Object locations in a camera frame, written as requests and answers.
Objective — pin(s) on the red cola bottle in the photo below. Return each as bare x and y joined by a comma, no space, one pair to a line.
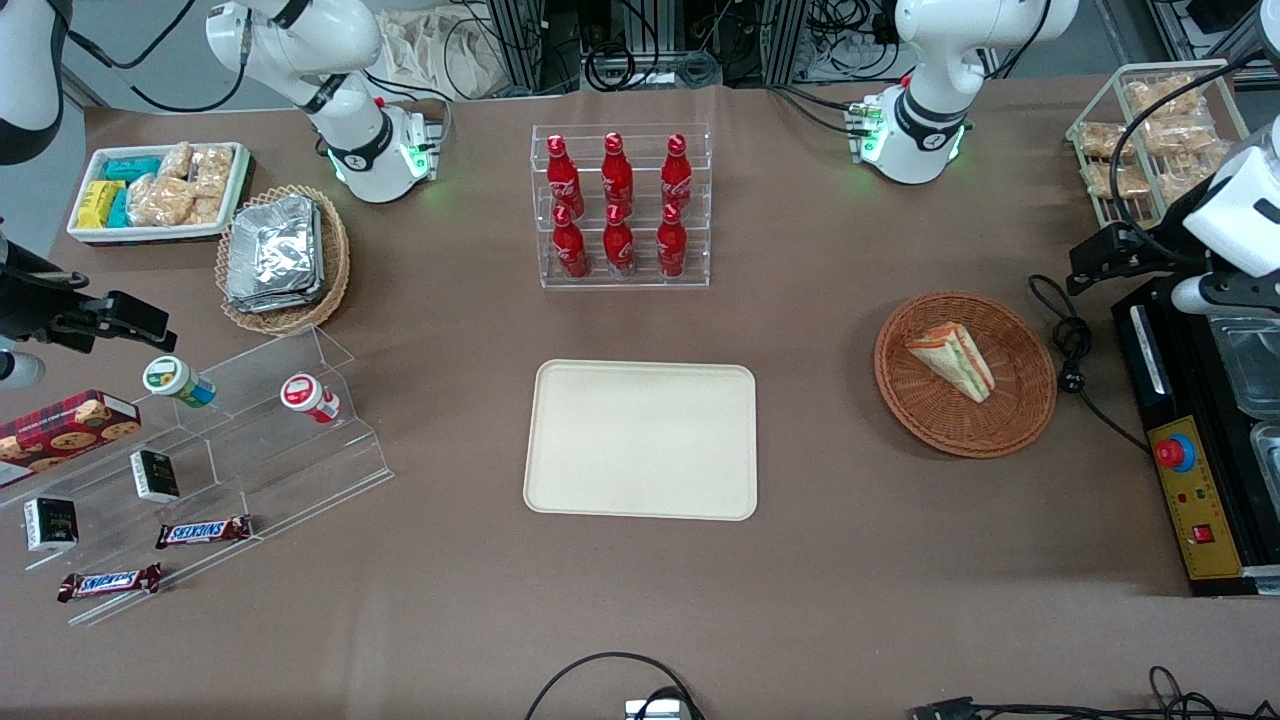
617,175
562,180
672,248
571,250
677,175
619,248

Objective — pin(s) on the black machine with yellow panel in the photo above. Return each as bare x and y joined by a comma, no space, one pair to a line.
1200,520

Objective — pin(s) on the small dark tea box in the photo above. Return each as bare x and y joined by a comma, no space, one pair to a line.
50,525
155,476

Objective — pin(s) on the small grey device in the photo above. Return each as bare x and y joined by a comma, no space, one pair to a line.
655,711

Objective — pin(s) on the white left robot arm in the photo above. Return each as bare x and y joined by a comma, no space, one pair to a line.
930,120

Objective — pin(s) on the clear plastic container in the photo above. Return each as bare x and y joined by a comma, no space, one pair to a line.
1250,360
1268,460

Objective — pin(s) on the white rectangular snack tray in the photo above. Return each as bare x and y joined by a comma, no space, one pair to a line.
150,236

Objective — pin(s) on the triangular sandwich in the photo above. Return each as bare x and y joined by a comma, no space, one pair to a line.
955,360

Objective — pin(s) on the yellow snack packet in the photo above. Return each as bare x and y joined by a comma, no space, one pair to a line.
98,203

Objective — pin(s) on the cream plastic tray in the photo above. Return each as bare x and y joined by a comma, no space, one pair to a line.
640,440

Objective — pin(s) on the clear bag of pastries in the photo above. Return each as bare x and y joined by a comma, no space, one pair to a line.
1125,181
1180,182
1103,140
1162,97
1180,133

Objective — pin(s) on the clear bag of crackers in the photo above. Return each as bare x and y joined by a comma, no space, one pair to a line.
206,211
160,200
176,160
213,170

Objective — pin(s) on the Snickers chocolate bar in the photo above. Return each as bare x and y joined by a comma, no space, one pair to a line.
110,582
203,532

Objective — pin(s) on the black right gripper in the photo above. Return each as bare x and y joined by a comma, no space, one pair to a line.
28,300

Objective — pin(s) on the red tartan cookie box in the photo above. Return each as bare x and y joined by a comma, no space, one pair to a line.
60,425

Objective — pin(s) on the teal snack packet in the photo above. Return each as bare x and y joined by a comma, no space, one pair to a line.
119,210
132,168

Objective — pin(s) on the beige cloth bag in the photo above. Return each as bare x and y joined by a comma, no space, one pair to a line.
440,55

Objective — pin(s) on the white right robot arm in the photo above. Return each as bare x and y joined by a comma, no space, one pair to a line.
350,130

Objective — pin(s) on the aluminium frame post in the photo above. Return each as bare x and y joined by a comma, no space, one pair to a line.
530,45
785,40

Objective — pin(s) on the brown round wicker basket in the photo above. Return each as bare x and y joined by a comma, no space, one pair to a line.
930,420

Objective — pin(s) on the light tan wicker basket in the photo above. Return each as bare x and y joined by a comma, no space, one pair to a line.
290,320

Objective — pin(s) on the red lidded cup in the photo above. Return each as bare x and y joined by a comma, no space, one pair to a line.
298,391

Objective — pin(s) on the stacked foil containers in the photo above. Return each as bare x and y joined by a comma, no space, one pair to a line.
275,255

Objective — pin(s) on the red emergency stop button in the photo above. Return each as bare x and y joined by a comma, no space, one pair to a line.
1175,452

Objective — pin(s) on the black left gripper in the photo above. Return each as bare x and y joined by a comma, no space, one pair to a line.
1168,243

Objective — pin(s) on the clear acrylic stepped shelf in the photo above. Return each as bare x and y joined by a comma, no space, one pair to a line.
300,470

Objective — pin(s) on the clear acrylic bottle rack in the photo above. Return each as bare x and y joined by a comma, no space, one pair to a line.
645,283

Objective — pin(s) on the green lidded cup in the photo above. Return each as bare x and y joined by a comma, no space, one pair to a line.
165,375

